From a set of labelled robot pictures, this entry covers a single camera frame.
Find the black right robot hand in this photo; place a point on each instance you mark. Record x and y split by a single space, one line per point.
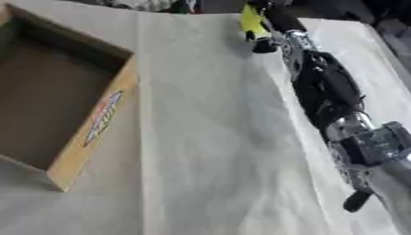
326 87

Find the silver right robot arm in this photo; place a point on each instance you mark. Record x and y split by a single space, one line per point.
374 147

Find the tan cardboard box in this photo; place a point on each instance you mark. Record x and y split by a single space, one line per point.
80 143

